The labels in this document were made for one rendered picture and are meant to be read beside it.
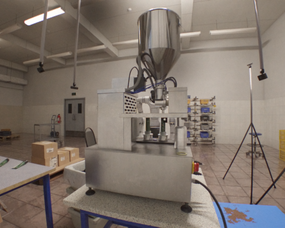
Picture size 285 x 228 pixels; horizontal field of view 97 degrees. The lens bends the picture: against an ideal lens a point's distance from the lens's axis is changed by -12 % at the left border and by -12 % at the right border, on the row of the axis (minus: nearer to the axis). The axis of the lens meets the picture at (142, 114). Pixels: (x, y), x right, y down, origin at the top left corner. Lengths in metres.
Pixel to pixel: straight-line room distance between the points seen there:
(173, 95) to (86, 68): 7.96
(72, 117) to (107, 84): 2.82
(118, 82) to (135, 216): 0.78
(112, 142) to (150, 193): 0.33
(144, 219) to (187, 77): 6.23
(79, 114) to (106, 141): 7.61
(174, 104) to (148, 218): 0.52
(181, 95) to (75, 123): 8.15
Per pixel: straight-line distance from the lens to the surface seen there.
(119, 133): 0.79
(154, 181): 0.76
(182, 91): 0.65
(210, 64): 6.89
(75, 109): 8.61
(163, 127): 0.99
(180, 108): 0.64
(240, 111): 6.85
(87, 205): 0.87
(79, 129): 8.45
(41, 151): 3.21
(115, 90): 0.80
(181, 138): 0.82
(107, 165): 0.82
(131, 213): 0.78
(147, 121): 1.01
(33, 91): 11.33
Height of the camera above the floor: 1.21
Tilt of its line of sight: level
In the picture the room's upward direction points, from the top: straight up
